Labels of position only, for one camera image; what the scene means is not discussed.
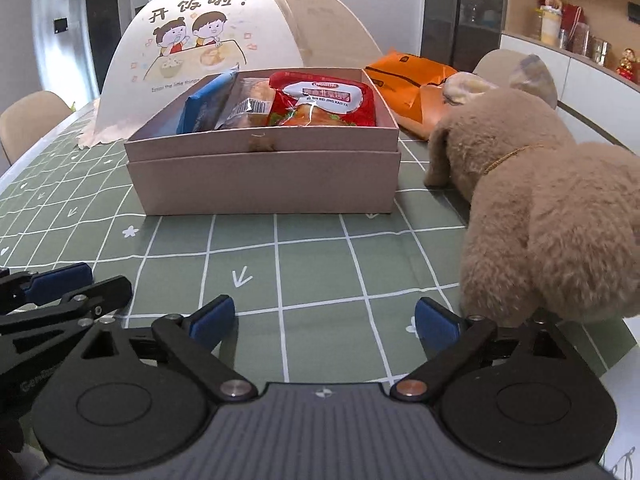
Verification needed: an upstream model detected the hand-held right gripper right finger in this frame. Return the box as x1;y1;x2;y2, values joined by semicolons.
390;296;577;404

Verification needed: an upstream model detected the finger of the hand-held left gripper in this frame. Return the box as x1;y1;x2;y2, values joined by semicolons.
0;262;94;316
0;275;134;377

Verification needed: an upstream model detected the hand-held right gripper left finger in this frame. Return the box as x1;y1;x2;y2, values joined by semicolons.
80;294;259;404

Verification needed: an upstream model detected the pink cardboard box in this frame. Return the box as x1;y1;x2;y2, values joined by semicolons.
123;67;403;216

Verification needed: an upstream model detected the blue snack packet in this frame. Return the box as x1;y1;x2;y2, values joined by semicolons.
176;70;240;135

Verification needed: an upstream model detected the round bread packet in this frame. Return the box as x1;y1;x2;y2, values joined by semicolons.
216;77;276;130

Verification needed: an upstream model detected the large red snack packet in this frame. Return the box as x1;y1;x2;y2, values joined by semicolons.
266;70;377;130

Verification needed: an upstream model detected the green checked tablecloth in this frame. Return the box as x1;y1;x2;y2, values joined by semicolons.
0;95;640;387

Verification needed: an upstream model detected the beige chair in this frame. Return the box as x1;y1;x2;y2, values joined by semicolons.
472;48;559;107
0;90;74;167

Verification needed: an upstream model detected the brown plush dog toy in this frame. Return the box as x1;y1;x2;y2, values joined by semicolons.
423;53;640;329

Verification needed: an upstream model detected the printed mesh food cover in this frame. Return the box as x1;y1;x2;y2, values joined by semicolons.
77;0;386;149

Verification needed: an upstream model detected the orange plastic bag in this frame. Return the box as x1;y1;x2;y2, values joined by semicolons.
363;48;459;142

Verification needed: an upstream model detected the dark door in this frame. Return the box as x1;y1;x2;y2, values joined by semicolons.
83;0;124;97

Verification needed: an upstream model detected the white low cabinet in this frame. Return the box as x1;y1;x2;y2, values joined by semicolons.
500;32;640;157

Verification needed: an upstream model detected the dark glass cabinet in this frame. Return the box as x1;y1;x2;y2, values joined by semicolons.
419;0;512;74

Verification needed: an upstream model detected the small glass jar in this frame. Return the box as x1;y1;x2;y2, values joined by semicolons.
590;37;612;65

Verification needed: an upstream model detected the clear jar with brown contents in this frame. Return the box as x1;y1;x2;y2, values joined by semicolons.
569;22;591;55

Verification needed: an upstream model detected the yellow and white jar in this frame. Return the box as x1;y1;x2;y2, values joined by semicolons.
538;6;561;44

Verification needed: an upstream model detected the red and gold figurine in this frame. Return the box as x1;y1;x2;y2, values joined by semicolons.
614;48;640;81

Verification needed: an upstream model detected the red gift bag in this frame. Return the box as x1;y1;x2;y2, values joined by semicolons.
560;3;587;36

